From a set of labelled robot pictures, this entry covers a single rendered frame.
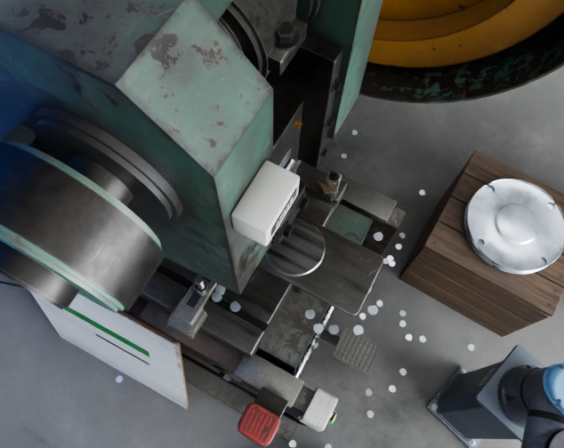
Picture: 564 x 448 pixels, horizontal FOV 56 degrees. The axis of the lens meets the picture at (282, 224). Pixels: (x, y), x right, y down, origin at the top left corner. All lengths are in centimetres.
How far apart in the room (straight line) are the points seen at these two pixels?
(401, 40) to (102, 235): 69
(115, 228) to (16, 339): 158
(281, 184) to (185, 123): 15
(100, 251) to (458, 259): 129
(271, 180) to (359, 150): 159
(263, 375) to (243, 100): 81
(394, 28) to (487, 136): 132
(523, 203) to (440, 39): 87
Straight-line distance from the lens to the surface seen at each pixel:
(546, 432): 127
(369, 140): 213
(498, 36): 92
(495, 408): 145
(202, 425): 181
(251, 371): 116
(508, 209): 169
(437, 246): 161
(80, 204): 45
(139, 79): 39
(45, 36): 43
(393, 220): 131
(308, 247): 107
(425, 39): 97
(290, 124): 76
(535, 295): 167
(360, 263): 108
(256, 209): 50
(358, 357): 167
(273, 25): 55
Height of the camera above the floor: 180
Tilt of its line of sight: 68 degrees down
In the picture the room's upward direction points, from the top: 3 degrees clockwise
